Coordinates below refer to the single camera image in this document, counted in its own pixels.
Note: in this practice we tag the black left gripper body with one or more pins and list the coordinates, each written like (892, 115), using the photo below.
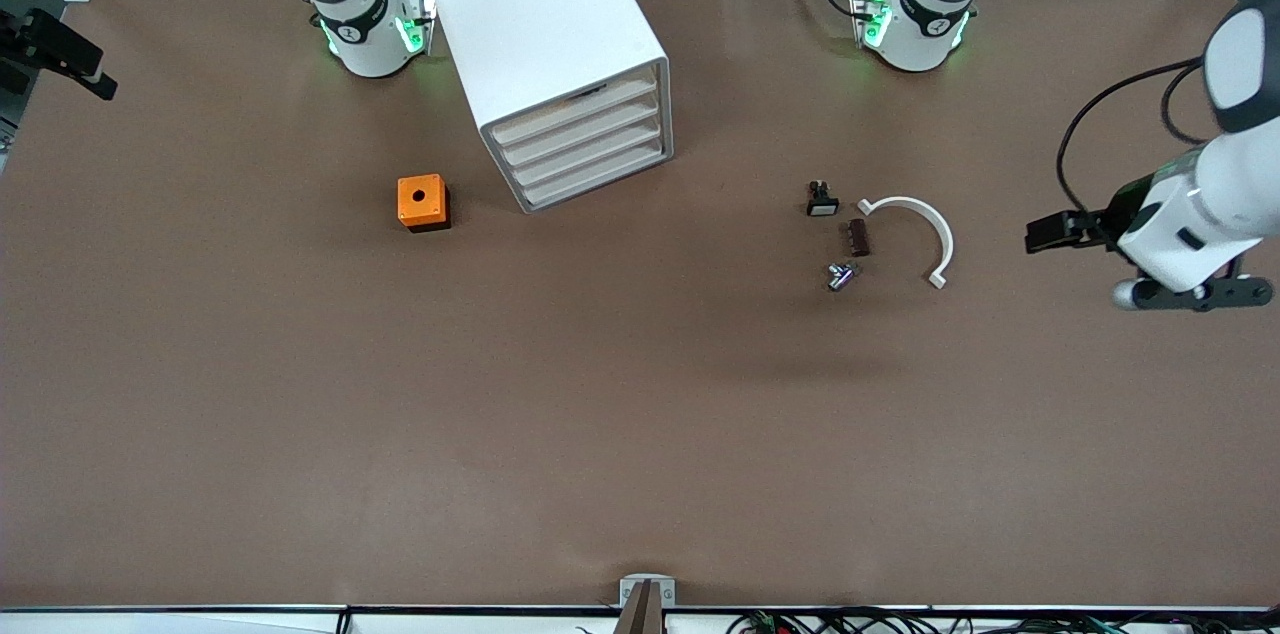
(1124, 207)

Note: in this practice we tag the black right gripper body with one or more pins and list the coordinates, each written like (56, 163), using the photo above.
(40, 40)

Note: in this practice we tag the white plastic drawer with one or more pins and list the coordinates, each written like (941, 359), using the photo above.
(580, 151)
(580, 127)
(580, 175)
(580, 104)

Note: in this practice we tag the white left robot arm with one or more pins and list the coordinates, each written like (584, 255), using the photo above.
(1230, 184)

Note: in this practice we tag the white drawer cabinet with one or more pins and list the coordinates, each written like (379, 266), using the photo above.
(540, 14)

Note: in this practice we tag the brown terminal block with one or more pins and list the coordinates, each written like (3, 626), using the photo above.
(859, 238)

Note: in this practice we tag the orange box with hole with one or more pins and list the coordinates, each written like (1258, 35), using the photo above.
(420, 199)

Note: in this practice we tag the brown table mat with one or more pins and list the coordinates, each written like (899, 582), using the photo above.
(640, 414)

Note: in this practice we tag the white curved plastic bracket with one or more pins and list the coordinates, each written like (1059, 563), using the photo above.
(947, 239)

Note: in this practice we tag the silver key switch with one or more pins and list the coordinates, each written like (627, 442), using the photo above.
(840, 277)

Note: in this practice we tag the black switch with white face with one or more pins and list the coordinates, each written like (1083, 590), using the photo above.
(822, 206)

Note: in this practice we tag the metal bracket with post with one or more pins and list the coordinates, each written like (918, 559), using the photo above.
(647, 604)

